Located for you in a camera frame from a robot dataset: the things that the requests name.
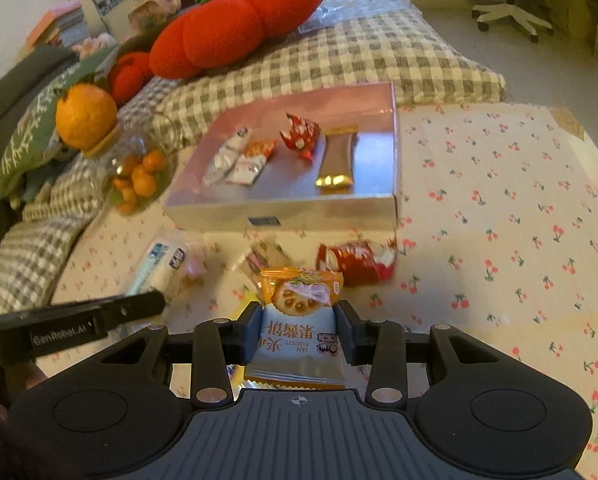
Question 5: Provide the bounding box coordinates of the cream printed pouch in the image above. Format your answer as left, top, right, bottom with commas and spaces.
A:
128, 0, 182, 31

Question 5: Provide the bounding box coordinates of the clear brown-label cake packet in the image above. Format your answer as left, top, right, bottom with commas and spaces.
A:
241, 237, 292, 291

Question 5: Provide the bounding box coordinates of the red snack packet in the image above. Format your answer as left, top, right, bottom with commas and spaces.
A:
279, 111, 325, 161
315, 239, 397, 287

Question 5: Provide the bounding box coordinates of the cork jar lid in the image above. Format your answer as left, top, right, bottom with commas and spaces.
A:
81, 122, 122, 158

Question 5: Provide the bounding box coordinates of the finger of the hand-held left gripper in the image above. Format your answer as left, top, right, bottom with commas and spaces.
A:
94, 290, 167, 333

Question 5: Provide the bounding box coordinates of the small red tomato cushion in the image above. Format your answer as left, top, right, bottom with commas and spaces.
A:
106, 51, 152, 106

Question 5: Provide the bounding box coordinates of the pile of small oranges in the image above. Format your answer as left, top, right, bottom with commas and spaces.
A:
110, 147, 169, 215

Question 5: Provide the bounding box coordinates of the grey checkered quilt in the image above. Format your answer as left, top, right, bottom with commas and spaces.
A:
0, 0, 507, 318

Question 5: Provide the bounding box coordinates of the spotted plush toy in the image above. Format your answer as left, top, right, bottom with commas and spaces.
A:
44, 135, 82, 163

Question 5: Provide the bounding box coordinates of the clear plastic bag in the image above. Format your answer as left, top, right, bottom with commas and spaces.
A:
299, 0, 412, 36

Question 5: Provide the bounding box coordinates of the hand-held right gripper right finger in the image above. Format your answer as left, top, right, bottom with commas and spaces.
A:
336, 300, 545, 409

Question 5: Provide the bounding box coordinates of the gold brown bar packet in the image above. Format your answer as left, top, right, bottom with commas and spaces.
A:
315, 126, 360, 193

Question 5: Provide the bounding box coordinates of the silver cardboard box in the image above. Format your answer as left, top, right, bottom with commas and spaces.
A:
161, 81, 400, 233

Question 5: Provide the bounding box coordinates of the large orange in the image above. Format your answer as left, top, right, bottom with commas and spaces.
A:
55, 82, 118, 151

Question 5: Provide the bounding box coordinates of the pink plush toy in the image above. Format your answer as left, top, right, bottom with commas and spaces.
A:
71, 32, 117, 58

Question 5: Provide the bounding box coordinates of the green leaf-pattern pillow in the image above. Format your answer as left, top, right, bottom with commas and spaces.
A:
0, 50, 120, 201

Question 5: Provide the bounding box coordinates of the cherry print bedsheet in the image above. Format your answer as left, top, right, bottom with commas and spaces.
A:
49, 102, 598, 480

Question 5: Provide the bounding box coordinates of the stack of books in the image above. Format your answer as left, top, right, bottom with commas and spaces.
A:
26, 0, 84, 48

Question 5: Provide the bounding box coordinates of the grey sofa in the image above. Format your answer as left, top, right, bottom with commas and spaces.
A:
0, 45, 80, 276

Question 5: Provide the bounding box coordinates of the glass jar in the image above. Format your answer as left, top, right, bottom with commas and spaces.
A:
99, 120, 177, 218

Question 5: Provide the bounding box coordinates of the silver snack packet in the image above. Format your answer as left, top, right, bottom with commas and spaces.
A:
202, 127, 252, 186

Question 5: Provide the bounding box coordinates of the grey office chair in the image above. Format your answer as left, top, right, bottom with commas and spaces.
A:
456, 0, 555, 43

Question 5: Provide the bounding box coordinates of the large red tomato cushion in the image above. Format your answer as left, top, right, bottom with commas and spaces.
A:
149, 0, 328, 80

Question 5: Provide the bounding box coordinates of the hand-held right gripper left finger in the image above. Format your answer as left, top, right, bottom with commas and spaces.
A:
54, 301, 266, 409

